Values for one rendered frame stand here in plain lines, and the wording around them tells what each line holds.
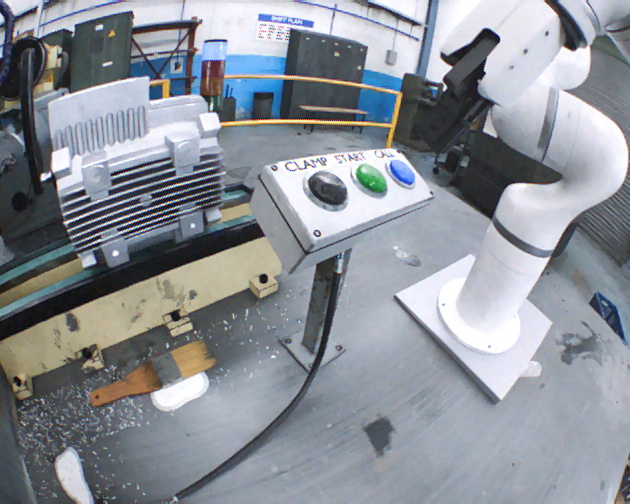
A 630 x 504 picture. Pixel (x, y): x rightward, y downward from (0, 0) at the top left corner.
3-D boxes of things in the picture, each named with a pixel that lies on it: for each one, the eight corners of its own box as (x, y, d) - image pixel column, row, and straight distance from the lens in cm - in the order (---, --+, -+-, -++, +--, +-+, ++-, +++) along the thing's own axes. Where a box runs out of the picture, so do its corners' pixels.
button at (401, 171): (395, 194, 28) (406, 183, 27) (376, 171, 28) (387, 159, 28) (411, 190, 30) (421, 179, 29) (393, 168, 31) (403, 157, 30)
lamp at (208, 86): (204, 96, 69) (205, 78, 69) (196, 94, 75) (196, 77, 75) (227, 94, 72) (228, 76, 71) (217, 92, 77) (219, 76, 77)
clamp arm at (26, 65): (32, 198, 55) (18, 52, 53) (35, 192, 58) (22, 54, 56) (48, 191, 54) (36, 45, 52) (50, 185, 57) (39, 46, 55)
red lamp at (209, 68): (205, 78, 69) (206, 59, 69) (196, 77, 75) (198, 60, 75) (228, 76, 71) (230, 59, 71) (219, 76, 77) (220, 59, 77)
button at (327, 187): (315, 219, 20) (326, 204, 19) (294, 187, 21) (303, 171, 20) (345, 210, 22) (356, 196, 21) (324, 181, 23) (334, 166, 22)
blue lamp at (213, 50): (206, 59, 69) (208, 41, 69) (198, 60, 75) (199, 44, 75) (230, 59, 71) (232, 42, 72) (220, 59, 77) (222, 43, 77)
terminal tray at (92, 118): (55, 168, 34) (47, 103, 33) (63, 146, 44) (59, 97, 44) (151, 138, 34) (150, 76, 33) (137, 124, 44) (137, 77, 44)
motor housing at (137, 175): (93, 298, 37) (44, 143, 29) (84, 226, 53) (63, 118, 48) (229, 245, 39) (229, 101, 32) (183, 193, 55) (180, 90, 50)
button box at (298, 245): (287, 278, 22) (316, 242, 17) (246, 205, 24) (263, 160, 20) (409, 222, 34) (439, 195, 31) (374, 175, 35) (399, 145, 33)
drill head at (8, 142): (-31, 275, 69) (-69, 158, 65) (6, 195, 103) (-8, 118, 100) (51, 233, 58) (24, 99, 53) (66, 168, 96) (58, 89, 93)
